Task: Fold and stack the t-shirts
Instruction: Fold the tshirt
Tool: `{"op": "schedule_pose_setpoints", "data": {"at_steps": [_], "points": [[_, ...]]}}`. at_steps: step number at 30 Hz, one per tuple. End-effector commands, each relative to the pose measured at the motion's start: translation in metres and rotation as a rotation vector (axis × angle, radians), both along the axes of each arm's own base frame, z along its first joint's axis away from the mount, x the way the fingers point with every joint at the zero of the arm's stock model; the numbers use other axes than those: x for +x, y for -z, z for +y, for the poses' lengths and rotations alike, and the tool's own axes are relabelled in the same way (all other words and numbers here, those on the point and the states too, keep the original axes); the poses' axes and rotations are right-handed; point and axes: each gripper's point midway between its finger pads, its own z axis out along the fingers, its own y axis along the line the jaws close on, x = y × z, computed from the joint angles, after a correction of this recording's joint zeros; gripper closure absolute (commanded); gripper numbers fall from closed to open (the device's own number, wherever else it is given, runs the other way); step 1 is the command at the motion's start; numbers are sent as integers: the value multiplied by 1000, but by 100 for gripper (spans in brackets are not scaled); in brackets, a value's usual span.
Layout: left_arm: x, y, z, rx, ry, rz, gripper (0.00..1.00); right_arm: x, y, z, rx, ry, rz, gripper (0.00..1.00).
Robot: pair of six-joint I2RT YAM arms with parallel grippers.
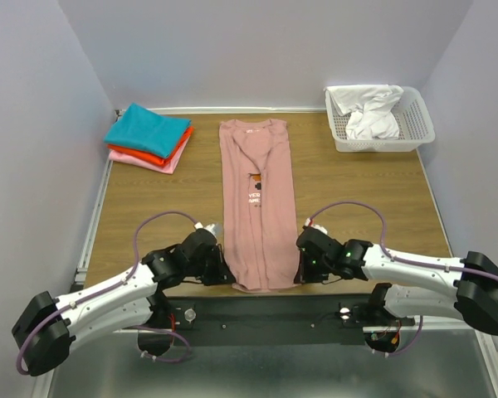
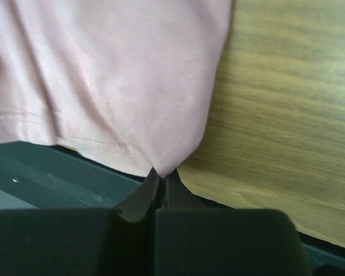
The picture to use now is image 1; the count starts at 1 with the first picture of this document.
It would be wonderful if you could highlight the dusty pink t-shirt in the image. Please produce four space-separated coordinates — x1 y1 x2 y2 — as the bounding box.
219 119 299 292

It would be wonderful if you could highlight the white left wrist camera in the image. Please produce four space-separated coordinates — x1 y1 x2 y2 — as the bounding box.
193 222 222 238

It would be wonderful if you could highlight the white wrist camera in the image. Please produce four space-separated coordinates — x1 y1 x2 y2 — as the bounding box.
193 222 222 238
304 218 328 235

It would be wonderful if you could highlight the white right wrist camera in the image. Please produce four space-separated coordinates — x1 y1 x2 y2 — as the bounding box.
304 218 328 235

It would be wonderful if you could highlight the folded orange t-shirt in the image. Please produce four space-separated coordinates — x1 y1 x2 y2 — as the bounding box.
108 126 194 167

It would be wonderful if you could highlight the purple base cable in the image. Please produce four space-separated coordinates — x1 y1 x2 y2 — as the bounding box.
137 325 195 364
371 314 425 358

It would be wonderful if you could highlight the folded light pink t-shirt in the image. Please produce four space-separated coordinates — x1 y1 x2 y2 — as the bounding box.
109 144 186 175

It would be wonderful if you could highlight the white perforated plastic basket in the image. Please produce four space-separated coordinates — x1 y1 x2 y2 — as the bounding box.
325 86 435 153

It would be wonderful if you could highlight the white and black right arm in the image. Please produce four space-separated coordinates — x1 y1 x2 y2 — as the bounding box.
295 226 498 336

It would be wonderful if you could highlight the white crumpled t-shirt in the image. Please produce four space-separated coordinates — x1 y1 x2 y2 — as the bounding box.
325 85 404 141

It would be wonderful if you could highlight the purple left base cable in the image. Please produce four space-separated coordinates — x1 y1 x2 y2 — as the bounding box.
137 325 195 364

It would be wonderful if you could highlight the folded teal t-shirt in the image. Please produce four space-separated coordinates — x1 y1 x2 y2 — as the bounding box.
104 104 191 158

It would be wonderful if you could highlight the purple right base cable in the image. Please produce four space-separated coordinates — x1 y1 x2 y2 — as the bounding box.
371 314 425 358

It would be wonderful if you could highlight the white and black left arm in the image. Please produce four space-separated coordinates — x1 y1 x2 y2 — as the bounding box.
12 228 235 376

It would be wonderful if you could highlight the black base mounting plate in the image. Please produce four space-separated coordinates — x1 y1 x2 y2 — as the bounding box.
147 294 415 348

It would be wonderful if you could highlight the aluminium left side rail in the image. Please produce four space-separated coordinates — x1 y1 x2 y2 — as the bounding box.
69 158 112 293

